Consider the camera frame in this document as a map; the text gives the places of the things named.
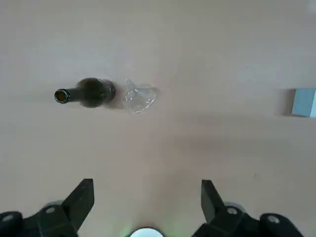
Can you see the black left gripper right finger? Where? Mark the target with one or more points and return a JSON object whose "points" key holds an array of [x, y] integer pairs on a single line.
{"points": [[217, 217]]}

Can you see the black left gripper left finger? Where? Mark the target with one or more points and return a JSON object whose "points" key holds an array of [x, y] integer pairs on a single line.
{"points": [[74, 209]]}

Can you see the dark brown glass bottle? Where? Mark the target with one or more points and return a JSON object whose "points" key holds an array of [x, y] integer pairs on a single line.
{"points": [[91, 92]]}

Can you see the grey cube part base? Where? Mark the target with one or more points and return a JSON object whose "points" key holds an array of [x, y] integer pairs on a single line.
{"points": [[304, 102]]}

